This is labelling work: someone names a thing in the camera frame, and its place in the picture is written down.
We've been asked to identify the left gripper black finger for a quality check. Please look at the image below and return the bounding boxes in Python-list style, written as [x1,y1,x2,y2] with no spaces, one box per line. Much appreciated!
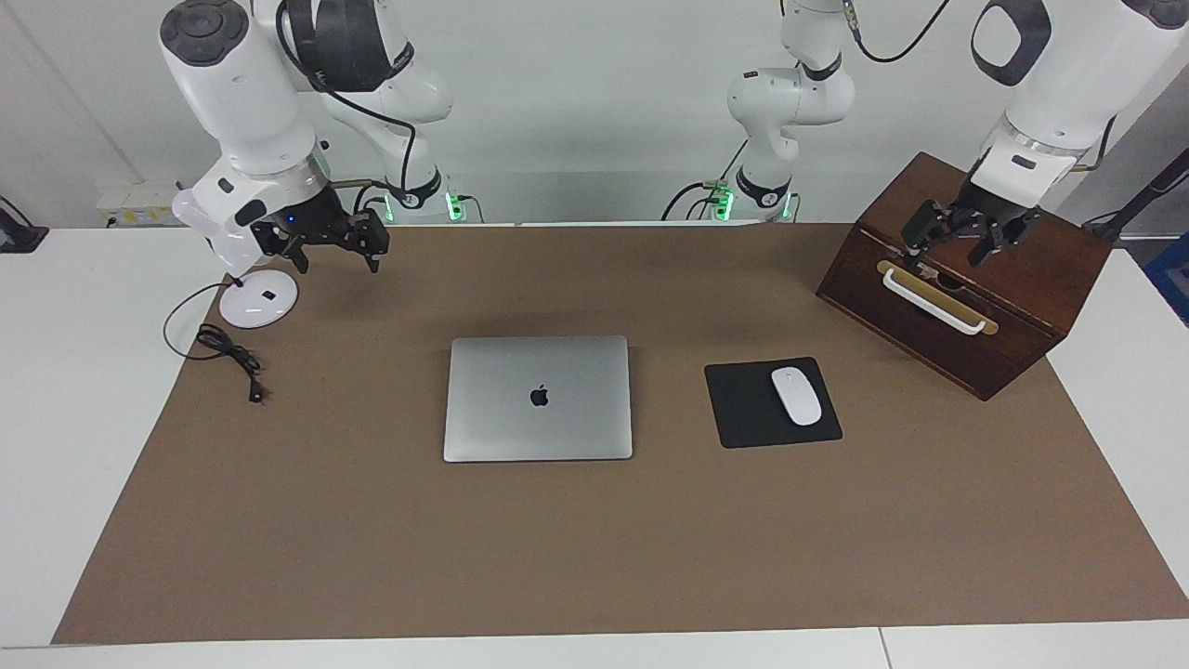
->
[899,198,962,259]
[968,223,1010,269]

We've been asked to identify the silver laptop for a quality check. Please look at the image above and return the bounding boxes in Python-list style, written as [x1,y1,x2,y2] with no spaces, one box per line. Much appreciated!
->
[443,335,634,464]

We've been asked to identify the white desk lamp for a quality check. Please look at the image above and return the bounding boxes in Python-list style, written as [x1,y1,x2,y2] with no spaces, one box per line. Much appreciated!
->
[172,189,300,329]

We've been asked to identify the dark wooden box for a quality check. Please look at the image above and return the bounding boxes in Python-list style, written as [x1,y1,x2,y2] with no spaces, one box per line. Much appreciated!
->
[816,151,1114,402]

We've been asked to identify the black stand pole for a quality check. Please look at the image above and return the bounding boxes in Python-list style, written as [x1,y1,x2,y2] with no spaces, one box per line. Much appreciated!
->
[1082,149,1189,244]

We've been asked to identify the white power strip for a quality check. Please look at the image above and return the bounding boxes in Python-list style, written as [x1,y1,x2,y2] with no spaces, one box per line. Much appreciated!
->
[97,180,183,229]

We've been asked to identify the blue crate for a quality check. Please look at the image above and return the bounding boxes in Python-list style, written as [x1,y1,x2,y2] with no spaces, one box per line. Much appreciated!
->
[1144,232,1189,326]

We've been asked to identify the white computer mouse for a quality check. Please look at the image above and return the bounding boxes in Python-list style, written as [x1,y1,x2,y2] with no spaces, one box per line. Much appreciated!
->
[771,367,824,427]

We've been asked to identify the black mouse pad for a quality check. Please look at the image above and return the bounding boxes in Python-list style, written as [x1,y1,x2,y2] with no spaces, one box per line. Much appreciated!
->
[703,357,843,450]

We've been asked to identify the brown table mat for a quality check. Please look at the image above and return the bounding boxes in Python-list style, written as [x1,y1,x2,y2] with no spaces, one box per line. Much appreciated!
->
[51,221,1189,645]

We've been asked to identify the white box handle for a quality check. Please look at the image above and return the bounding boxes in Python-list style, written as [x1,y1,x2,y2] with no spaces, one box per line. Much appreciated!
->
[881,268,987,335]

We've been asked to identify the black lamp power cable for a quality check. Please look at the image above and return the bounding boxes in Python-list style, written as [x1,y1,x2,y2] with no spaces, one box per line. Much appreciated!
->
[163,282,270,405]

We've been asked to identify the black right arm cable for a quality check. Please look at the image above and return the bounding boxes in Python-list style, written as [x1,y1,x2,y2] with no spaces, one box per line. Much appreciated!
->
[276,0,419,198]

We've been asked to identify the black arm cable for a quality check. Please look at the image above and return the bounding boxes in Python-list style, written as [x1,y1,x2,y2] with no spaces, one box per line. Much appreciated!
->
[841,0,953,64]
[276,0,419,198]

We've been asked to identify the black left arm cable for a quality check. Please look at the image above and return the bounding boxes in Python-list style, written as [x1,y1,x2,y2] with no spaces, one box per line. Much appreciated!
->
[841,0,953,64]

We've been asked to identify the black left base cable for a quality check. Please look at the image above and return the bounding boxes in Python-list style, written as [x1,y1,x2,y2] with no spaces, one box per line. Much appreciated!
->
[661,139,750,221]

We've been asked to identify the black clamp mount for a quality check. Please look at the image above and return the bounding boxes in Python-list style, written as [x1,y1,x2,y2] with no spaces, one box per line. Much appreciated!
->
[0,197,49,254]

